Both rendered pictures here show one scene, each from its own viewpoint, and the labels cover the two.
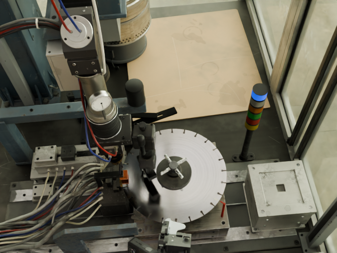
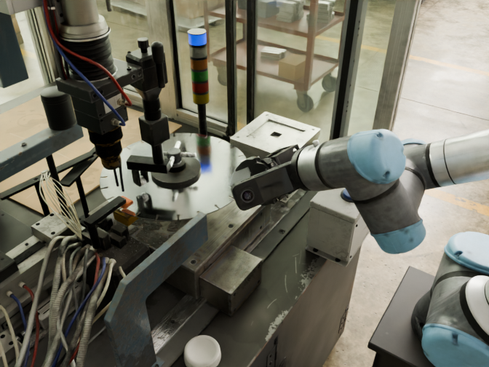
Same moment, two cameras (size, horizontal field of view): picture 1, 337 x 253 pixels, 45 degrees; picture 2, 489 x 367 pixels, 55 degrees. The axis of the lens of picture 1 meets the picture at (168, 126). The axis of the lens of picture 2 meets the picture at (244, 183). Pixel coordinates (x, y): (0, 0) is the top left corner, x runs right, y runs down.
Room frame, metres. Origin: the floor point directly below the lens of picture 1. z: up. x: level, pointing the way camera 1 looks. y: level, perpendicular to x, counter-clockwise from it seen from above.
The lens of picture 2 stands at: (-0.05, 0.60, 1.55)
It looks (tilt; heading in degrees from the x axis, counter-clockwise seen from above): 37 degrees down; 306
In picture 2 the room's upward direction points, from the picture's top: straight up
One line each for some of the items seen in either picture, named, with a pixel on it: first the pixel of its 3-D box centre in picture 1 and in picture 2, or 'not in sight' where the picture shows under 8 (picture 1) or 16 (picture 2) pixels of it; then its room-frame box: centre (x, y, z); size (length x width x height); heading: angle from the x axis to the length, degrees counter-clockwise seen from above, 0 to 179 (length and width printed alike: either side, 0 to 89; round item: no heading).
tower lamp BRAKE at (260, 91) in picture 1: (259, 92); (197, 37); (0.72, -0.27, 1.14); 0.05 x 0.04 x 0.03; 2
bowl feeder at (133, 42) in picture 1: (115, 16); not in sight; (1.34, 0.19, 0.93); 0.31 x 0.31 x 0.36
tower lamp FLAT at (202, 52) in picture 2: (258, 99); (198, 49); (0.72, -0.27, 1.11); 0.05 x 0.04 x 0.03; 2
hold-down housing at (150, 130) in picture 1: (145, 145); (150, 94); (0.54, 0.06, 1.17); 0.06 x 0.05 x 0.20; 83
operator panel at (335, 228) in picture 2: not in sight; (353, 202); (0.26, -0.29, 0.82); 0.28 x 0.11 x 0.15; 92
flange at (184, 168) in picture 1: (173, 170); (175, 166); (0.57, -0.01, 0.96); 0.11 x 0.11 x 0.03
